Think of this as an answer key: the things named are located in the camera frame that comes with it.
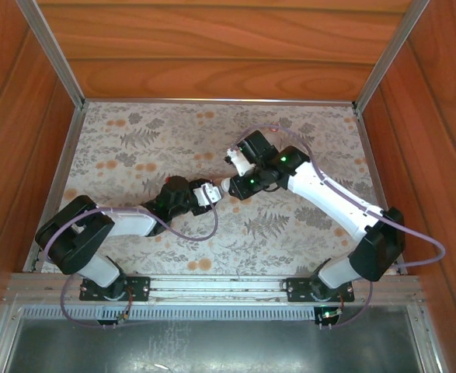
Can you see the white bottle cap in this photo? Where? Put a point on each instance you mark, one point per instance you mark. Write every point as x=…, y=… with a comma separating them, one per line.
x=228, y=184

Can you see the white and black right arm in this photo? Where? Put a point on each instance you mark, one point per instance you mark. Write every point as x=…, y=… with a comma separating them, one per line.
x=328, y=194

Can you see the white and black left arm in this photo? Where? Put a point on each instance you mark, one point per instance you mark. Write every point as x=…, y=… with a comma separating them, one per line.
x=88, y=248

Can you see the shiny metal sheet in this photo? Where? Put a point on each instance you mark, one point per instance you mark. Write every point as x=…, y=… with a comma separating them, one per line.
x=212, y=349

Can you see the small circuit board green light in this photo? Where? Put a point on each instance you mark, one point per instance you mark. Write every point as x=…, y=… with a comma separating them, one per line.
x=328, y=315

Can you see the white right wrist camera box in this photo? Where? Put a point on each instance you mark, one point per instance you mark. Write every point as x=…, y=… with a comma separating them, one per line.
x=241, y=165

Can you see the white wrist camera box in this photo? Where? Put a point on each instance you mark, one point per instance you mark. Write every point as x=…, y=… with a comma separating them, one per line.
x=241, y=165
x=206, y=194

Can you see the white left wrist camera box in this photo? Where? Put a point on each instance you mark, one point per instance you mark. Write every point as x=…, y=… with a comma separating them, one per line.
x=206, y=194

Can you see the aluminium back rail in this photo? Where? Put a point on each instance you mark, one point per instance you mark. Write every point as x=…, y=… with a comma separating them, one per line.
x=220, y=101

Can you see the aluminium front rail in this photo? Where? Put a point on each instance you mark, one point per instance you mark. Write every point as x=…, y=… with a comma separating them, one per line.
x=212, y=287

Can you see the aluminium side rail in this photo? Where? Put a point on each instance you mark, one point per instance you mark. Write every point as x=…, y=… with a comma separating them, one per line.
x=373, y=163
x=65, y=163

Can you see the aluminium frame post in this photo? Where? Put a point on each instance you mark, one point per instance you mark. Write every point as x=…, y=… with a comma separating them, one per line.
x=389, y=58
x=55, y=58

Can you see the aluminium lower frame bar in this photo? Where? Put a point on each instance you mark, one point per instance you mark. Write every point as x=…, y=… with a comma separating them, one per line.
x=3, y=342
x=425, y=342

